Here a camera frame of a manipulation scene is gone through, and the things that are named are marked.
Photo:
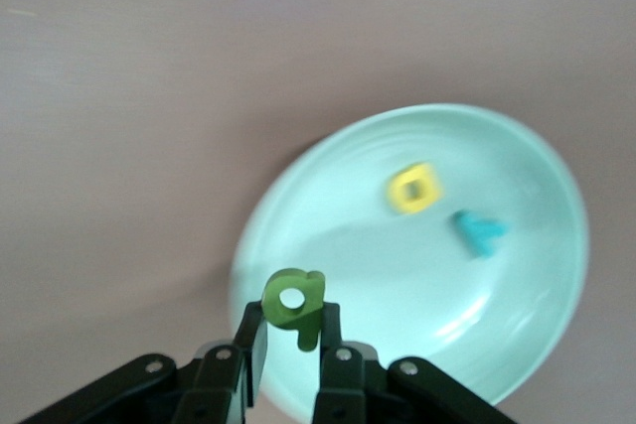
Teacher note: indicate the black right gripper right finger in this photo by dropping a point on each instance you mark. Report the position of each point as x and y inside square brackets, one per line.
[343, 389]

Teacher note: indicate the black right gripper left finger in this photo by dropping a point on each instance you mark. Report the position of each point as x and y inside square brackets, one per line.
[213, 384]

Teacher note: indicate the green foam letter b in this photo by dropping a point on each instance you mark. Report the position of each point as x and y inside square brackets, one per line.
[275, 314]

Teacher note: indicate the yellow letter p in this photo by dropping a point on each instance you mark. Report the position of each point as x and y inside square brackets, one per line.
[397, 195]

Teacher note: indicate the teal foam letter y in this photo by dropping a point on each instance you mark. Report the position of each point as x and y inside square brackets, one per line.
[479, 238]

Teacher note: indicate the light green plate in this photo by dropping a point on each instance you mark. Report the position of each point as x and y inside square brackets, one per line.
[397, 285]

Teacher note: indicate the brown paper table cover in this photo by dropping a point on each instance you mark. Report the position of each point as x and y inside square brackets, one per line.
[149, 96]

